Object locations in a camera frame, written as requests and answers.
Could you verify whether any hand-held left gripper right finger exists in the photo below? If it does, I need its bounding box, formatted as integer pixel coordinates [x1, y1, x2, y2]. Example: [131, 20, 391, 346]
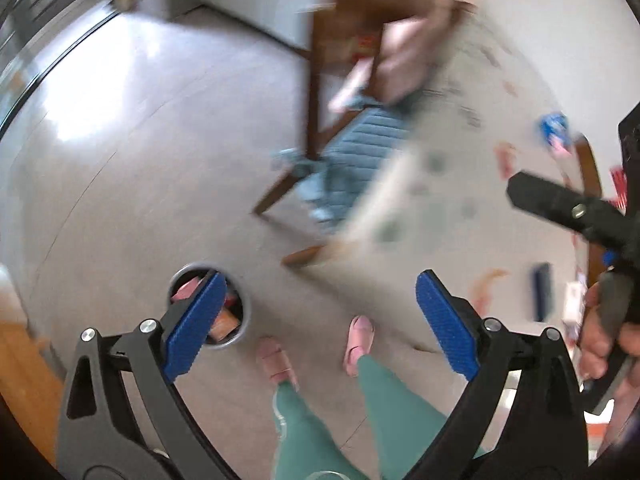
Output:
[416, 269, 587, 480]

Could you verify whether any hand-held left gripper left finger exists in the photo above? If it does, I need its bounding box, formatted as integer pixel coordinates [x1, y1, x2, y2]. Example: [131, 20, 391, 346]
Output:
[56, 270, 228, 480]

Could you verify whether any grey round trash bin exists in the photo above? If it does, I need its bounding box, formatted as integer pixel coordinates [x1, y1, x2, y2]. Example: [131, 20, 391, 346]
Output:
[167, 261, 251, 348]

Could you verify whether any person's right hand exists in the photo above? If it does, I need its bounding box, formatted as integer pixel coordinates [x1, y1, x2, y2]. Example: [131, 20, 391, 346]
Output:
[577, 280, 640, 380]

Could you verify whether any brown wooden chair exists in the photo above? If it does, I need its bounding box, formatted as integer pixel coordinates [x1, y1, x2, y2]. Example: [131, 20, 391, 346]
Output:
[574, 135, 604, 197]

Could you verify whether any blue paper snack cup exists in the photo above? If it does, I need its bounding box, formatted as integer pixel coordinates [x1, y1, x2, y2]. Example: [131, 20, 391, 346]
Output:
[536, 112, 572, 157]

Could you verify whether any dark blue wallet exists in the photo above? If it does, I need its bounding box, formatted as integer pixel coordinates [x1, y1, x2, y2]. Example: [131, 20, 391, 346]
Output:
[531, 262, 553, 322]

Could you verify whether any pink right slipper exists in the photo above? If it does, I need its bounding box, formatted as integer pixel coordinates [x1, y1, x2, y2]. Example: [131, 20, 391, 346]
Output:
[342, 315, 375, 378]

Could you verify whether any pink slipper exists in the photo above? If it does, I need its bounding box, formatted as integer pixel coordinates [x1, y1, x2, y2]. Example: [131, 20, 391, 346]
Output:
[342, 315, 375, 378]
[256, 337, 301, 393]

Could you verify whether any pink left slipper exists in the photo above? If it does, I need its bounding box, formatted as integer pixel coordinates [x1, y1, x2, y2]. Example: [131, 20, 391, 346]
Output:
[256, 337, 301, 393]

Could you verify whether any person's right leg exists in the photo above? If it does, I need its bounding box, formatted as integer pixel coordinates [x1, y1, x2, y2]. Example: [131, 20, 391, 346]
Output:
[356, 355, 491, 480]

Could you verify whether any person's leg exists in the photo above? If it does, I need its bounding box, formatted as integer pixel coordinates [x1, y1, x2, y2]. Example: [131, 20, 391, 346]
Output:
[356, 355, 491, 480]
[272, 377, 371, 480]

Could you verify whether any person's left leg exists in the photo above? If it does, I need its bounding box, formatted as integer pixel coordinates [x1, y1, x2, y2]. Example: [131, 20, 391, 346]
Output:
[272, 377, 371, 480]

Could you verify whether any blue seat cushion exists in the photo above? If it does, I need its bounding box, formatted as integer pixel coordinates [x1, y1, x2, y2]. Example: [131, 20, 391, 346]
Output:
[272, 105, 416, 233]

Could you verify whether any wooden chair with jacket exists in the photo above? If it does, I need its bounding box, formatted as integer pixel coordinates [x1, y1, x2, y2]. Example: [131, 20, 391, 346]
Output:
[252, 0, 481, 268]

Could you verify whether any dark sliding door frame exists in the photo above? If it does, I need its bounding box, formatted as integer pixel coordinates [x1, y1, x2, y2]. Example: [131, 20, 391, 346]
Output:
[0, 0, 121, 128]

